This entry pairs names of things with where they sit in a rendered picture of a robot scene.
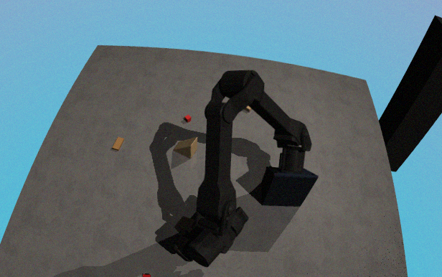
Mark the small orange block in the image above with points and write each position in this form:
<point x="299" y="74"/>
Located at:
<point x="118" y="143"/>

